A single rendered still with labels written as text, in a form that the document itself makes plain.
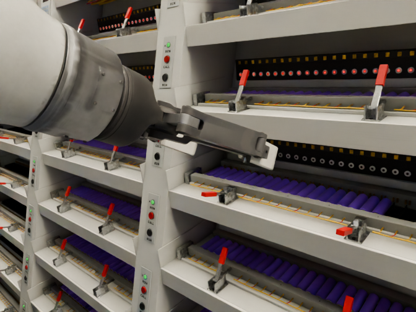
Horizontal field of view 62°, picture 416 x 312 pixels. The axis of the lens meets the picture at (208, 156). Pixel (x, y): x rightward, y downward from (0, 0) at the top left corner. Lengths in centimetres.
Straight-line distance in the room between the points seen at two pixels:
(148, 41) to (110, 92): 65
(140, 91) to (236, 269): 56
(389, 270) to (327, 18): 41
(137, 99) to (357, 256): 43
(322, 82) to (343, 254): 38
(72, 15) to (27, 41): 123
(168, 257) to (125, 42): 58
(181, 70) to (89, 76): 55
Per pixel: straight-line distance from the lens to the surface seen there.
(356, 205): 68
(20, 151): 162
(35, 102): 27
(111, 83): 29
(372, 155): 74
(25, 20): 26
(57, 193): 145
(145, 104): 32
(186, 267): 86
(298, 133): 63
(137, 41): 98
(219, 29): 77
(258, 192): 72
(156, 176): 86
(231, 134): 34
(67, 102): 28
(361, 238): 61
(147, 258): 91
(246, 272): 79
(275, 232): 66
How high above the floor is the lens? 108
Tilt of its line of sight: 4 degrees down
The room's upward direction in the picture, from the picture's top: 6 degrees clockwise
